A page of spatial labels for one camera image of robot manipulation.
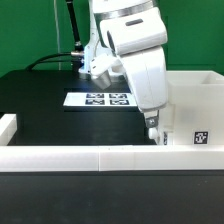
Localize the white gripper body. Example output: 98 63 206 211
100 7 168 113

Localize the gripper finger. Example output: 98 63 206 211
144 110 159 128

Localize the white drawer cabinet box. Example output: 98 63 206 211
163 71 224 145

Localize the white drawer tray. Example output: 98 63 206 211
148 127 168 145
158 104 175 132

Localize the white front drawer tray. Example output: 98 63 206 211
148 127 168 145

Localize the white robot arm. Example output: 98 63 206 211
79 0 168 128

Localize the white marker sheet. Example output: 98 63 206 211
63 92 137 107

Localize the black cable bundle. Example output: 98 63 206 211
25 0 84 72

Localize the grey thin cable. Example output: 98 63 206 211
53 0 62 71

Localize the white fence wall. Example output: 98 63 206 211
0 114 224 172

